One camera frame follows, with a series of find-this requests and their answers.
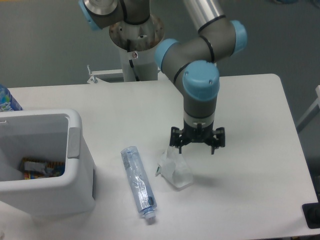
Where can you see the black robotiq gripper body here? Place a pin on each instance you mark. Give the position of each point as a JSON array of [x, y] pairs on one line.
[[197, 133]]

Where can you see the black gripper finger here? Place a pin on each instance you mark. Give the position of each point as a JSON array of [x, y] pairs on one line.
[[216, 139], [178, 138]]

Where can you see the white plastic bag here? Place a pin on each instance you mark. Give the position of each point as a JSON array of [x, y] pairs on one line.
[[174, 169]]

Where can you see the crushed clear plastic bottle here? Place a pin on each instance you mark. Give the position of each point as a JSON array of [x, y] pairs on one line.
[[139, 184]]

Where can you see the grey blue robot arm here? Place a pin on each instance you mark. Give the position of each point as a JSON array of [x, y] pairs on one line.
[[191, 67]]

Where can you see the white plastic trash can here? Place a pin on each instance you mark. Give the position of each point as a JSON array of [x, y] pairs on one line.
[[52, 135]]

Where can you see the black clamp at table edge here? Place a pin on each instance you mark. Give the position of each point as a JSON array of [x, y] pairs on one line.
[[312, 214]]

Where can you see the colourful snack wrapper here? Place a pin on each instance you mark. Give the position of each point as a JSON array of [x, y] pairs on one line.
[[38, 169]]

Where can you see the blue labelled bottle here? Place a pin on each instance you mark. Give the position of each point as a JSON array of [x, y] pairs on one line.
[[7, 102]]

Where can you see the white frame at right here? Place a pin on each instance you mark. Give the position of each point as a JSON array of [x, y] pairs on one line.
[[310, 113]]

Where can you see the white pedestal base frame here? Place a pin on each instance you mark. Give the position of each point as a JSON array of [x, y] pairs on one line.
[[108, 76]]

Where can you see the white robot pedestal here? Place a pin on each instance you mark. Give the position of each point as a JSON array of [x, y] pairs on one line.
[[137, 45]]

